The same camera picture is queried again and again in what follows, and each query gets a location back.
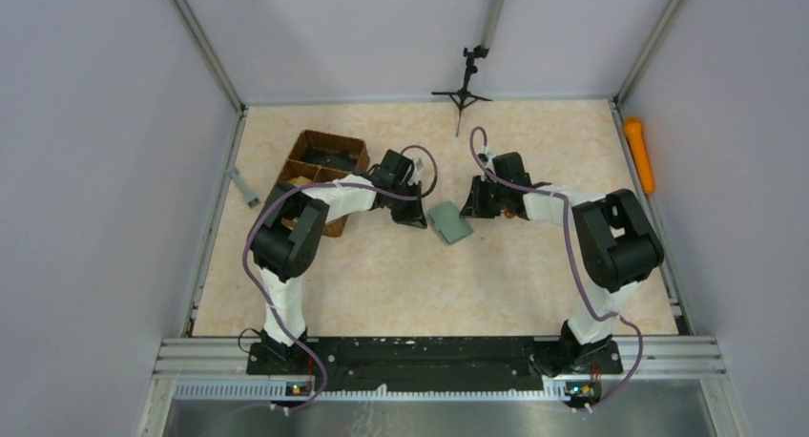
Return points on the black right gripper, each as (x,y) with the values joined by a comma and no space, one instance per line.
(478,198)

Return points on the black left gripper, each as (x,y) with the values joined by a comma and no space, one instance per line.
(408,207)

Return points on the green leather card holder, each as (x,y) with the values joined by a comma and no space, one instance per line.
(447,222)

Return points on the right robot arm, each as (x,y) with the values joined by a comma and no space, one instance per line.
(610,244)

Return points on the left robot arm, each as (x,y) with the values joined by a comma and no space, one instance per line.
(286,235)

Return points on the black mini tripod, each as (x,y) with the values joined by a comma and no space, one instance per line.
(463,97)

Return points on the brown woven divided basket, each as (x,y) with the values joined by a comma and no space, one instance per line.
(324,157)

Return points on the yellow item in basket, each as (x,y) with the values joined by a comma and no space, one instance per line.
(300,181)

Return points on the grey small tool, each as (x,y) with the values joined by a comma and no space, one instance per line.
(250,197)

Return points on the grey pole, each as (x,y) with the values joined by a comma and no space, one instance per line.
(494,11)

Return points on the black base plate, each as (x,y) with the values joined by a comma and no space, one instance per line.
(431,364)

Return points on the orange cylindrical handle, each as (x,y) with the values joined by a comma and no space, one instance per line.
(634,132)

